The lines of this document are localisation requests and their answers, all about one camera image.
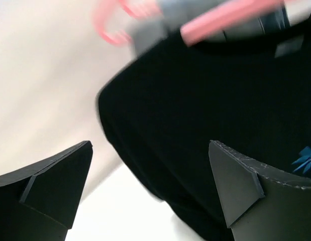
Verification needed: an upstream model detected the black t shirt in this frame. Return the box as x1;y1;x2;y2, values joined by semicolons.
96;22;311;240

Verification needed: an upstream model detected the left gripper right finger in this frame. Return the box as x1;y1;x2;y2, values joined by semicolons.
209;141;311;241

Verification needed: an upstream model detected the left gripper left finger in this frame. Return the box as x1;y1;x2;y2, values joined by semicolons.
0;141;93;241

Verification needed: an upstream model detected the pink hanger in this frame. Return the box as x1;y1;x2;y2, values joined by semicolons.
92;1;162;46
180;1;285;46

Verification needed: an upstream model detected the grey t shirt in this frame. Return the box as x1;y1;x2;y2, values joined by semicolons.
132;1;223;57

